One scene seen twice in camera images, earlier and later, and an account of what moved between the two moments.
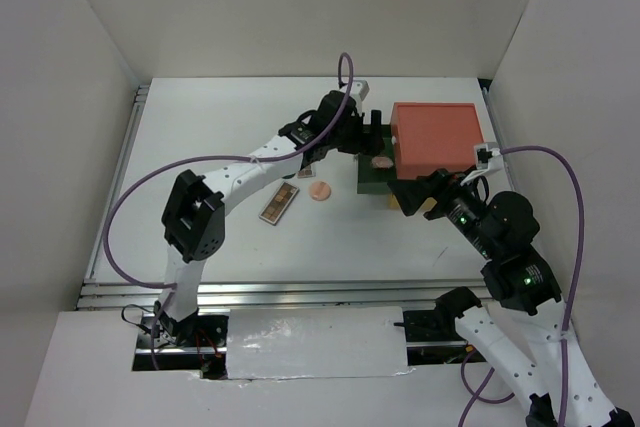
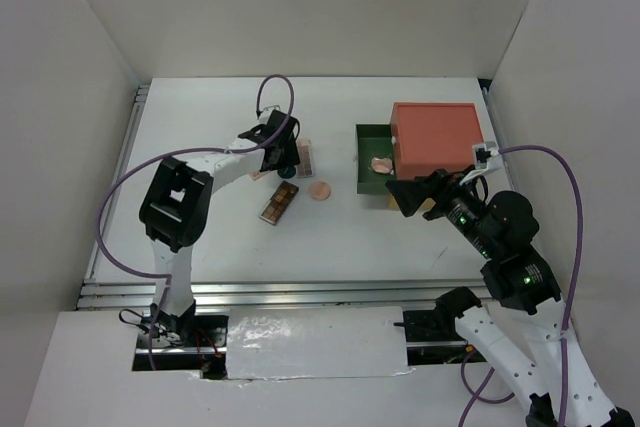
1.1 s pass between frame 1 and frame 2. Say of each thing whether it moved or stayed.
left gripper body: moved
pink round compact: stayed
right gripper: stayed
